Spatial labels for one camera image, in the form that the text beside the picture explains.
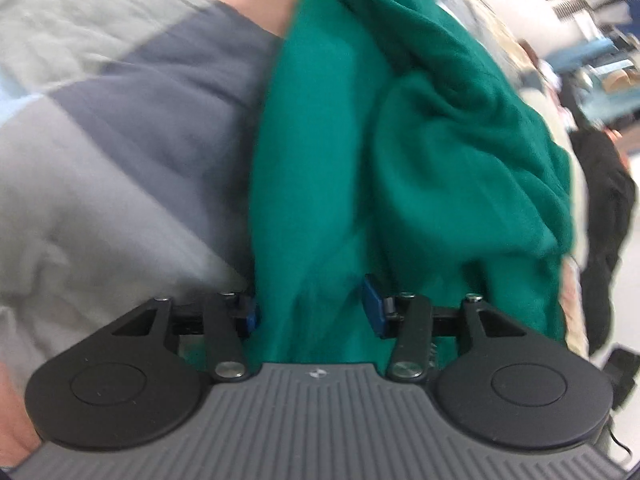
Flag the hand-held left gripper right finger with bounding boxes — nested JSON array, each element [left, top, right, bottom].
[[362, 274, 528, 383]]

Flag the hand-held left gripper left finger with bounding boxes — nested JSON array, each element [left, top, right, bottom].
[[111, 290, 262, 383]]

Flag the green hoodie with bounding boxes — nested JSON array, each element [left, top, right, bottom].
[[247, 0, 576, 366]]

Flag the patchwork quilt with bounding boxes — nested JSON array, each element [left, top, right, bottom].
[[0, 0, 311, 461]]

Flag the black puffer jacket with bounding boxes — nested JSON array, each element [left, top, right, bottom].
[[570, 130, 637, 356]]

